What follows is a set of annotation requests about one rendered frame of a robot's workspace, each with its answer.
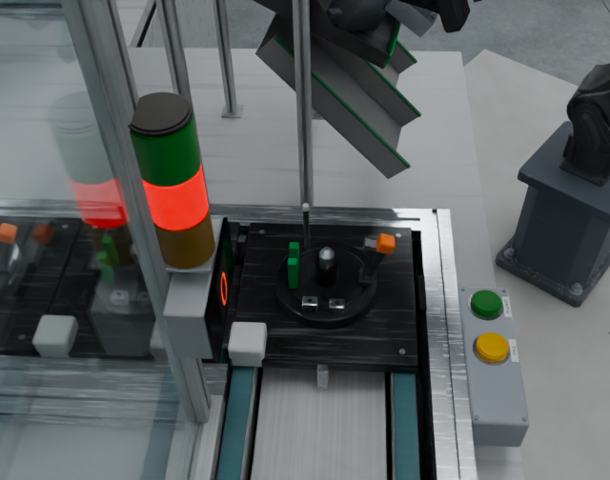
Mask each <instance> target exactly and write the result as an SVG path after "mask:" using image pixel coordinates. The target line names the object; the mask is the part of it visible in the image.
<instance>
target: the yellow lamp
mask: <svg viewBox="0 0 610 480"><path fill-rule="evenodd" d="M154 228H155V232H156V236H157V240H158V244H159V247H160V250H161V254H162V258H163V260H164V262H165V263H167V264H168V265H170V266H172V267H174V268H178V269H190V268H195V267H198V266H200V265H202V264H204V263H205V262H206V261H208V260H209V259H210V258H211V257H212V255H213V253H214V249H215V241H214V232H213V226H212V220H211V216H210V210H208V212H207V214H206V216H205V217H204V218H203V219H202V220H201V221H200V222H199V223H198V224H196V225H194V226H192V227H190V228H187V229H184V230H166V229H163V228H161V227H158V226H157V225H156V224H154Z"/></svg>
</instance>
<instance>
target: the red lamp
mask: <svg viewBox="0 0 610 480"><path fill-rule="evenodd" d="M142 182H143V185H144V189H145V192H146V196H147V200H148V204H149V207H150V211H151V215H152V220H153V221H154V223H155V224H156V225H157V226H158V227H161V228H163V229H166V230H184V229H187V228H190V227H192V226H194V225H196V224H198V223H199V222H200V221H201V220H202V219H203V218H204V217H205V216H206V214H207V212H208V209H209V204H208V198H207V193H206V188H205V182H204V177H203V171H202V166H201V165H200V168H199V171H198V172H197V174H196V175H195V176H194V177H193V178H191V179H190V180H188V181H186V182H184V183H182V184H179V185H176V186H171V187H159V186H155V185H152V184H150V183H147V182H146V181H145V180H142Z"/></svg>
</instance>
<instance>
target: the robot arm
mask: <svg viewBox="0 0 610 480"><path fill-rule="evenodd" d="M398 1H400V2H403V3H407V4H410V5H413V6H417V7H420V8H423V9H427V10H430V11H433V12H435V13H438V14H439V15H440V19H441V22H442V25H443V28H444V30H445V31H446V32H448V33H449V32H455V31H460V30H461V28H462V27H463V25H464V24H465V22H466V20H467V18H468V15H469V13H470V8H469V4H468V1H467V0H398ZM566 112H567V115H568V118H569V120H570V121H571V122H572V124H573V130H572V132H571V133H570V134H568V139H567V142H566V145H565V149H564V151H563V155H562V156H563V157H564V159H563V161H562V162H561V163H560V164H559V168H560V169H561V170H564V171H567V172H569V173H571V174H573V175H575V176H577V177H579V178H581V179H583V180H585V181H587V182H590V183H592V184H594V185H596V186H598V187H602V186H603V185H604V184H605V183H606V182H607V181H608V179H609V178H610V63H609V64H605V65H596V66H594V68H593V69H592V71H591V72H589V73H588V74H587V75H586V76H585V78H584V79H583V80H582V82H581V83H580V85H579V87H578V88H577V90H576V91H575V93H574V94H573V96H572V97H571V99H570V100H569V102H568V105H567V109H566Z"/></svg>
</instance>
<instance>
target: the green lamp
mask: <svg viewBox="0 0 610 480"><path fill-rule="evenodd" d="M130 135H131V139H132V144H133V148H134V152H135V156H136V160H137V164H138V167H139V170H140V174H141V177H142V179H143V180H145V181H146V182H147V183H150V184H152V185H155V186H159V187H171V186H176V185H179V184H182V183H184V182H186V181H188V180H190V179H191V178H193V177H194V176H195V175H196V174H197V172H198V171H199V168H200V165H201V160H200V155H199V149H198V144H197V138H196V133H195V127H194V121H193V113H192V117H191V119H190V121H189V122H188V123H187V124H186V125H185V126H184V127H183V128H181V129H180V130H178V131H176V132H173V133H171V134H167V135H163V136H146V135H141V134H138V133H136V132H134V131H132V130H130Z"/></svg>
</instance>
